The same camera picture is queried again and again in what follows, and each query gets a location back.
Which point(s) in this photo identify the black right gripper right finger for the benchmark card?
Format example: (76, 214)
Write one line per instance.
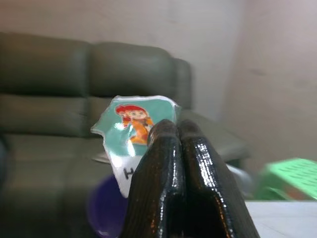
(210, 173)

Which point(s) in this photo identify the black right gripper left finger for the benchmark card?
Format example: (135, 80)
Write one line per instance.
(158, 178)

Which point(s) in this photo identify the teal cartoon snack wrapper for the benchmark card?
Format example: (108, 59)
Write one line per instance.
(123, 129)

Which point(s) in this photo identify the purple round plastic object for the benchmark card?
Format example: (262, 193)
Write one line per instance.
(106, 208)

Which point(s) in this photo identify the green plastic basket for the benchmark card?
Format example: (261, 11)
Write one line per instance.
(287, 179)

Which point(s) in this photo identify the dark green leather sofa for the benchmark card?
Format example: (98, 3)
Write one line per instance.
(62, 111)

